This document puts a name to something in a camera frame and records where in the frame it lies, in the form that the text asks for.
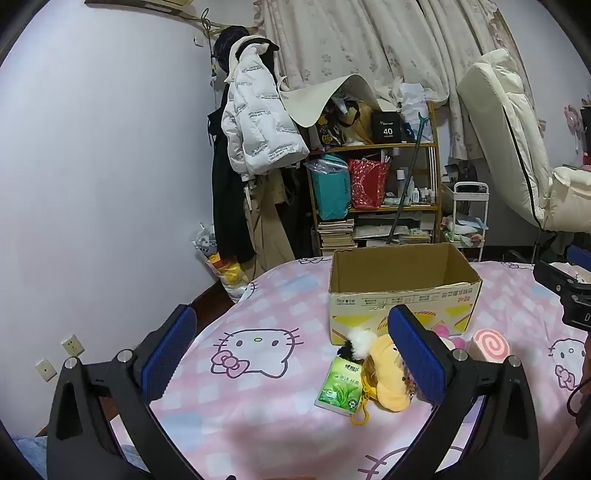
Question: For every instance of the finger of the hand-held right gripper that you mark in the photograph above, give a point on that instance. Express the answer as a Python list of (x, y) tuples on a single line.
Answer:
[(554, 279), (581, 254)]

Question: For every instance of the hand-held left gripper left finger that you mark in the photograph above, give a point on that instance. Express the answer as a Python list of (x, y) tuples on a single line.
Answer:
[(168, 353)]

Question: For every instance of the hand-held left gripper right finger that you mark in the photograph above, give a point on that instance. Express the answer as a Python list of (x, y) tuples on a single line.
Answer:
[(415, 355)]

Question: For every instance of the yellow plush toy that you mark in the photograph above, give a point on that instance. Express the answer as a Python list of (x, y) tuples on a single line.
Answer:
[(385, 369)]

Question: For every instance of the pink and purple plush doll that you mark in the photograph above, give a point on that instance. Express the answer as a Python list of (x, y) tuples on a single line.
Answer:
[(458, 342)]

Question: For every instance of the black and white plush toy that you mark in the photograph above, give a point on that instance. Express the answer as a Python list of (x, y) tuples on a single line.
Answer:
[(358, 344)]

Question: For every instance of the cardboard box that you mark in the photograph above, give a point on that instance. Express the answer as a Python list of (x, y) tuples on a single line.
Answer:
[(360, 304)]

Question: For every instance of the pink swirl roll plush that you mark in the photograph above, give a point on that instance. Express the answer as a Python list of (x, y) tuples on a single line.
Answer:
[(491, 346)]

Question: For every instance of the green tissue pack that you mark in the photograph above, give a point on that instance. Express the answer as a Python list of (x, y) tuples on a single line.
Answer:
[(339, 387)]

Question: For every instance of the clear bag with yellow contents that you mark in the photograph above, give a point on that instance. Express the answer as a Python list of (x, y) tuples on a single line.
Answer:
[(226, 272)]

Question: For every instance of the blue cloth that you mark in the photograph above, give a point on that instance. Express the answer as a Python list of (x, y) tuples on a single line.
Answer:
[(471, 224)]

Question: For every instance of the white trolley cart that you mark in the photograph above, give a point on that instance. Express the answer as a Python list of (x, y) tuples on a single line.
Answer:
[(471, 187)]

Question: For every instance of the pile of papers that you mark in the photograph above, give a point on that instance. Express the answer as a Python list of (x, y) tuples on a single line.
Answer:
[(392, 233)]

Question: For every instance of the pink cat print bedsheet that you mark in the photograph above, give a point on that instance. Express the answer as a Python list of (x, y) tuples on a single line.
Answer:
[(277, 415)]

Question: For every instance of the pink fan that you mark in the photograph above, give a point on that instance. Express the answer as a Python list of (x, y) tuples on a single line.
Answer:
[(575, 120)]

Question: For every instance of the dark patterned bag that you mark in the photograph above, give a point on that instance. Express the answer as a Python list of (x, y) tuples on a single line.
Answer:
[(461, 173)]

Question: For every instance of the stack of books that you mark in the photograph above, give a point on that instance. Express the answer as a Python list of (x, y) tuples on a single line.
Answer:
[(334, 235)]

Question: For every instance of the cream padded chair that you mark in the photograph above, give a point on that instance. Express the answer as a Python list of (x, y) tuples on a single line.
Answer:
[(503, 129)]

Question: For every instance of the black coat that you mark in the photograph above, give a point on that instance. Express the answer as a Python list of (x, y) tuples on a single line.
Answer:
[(226, 207)]

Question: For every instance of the group of small bottles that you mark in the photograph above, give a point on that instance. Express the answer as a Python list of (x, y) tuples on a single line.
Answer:
[(418, 194)]

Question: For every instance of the beige coat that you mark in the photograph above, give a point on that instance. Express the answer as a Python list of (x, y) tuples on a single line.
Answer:
[(268, 221)]

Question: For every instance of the green pole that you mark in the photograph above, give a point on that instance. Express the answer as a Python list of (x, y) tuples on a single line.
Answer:
[(406, 184)]

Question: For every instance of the red bag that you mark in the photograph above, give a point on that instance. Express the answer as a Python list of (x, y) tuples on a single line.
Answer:
[(367, 184)]

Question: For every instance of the teal bag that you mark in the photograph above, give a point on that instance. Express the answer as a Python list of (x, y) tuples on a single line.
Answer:
[(330, 194)]

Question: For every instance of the wooden shelf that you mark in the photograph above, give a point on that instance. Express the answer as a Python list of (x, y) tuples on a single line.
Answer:
[(392, 146)]

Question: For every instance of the black box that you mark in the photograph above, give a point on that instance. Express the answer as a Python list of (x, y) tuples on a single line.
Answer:
[(388, 129)]

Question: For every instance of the white plastic bag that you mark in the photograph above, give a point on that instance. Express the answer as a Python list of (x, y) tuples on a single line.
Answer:
[(413, 99)]

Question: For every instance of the yellow and black bag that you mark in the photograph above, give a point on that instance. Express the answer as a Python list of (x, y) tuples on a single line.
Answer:
[(346, 124)]

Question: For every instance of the white puffer jacket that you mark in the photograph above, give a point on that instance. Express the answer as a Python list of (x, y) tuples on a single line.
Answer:
[(258, 120)]

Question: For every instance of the floral curtain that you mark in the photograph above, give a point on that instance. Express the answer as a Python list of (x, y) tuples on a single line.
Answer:
[(369, 41)]

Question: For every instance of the wall outlet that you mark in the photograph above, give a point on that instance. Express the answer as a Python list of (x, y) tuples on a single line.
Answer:
[(46, 370), (73, 346)]

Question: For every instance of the wooden wall rack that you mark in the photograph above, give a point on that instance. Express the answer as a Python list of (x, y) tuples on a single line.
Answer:
[(152, 5)]

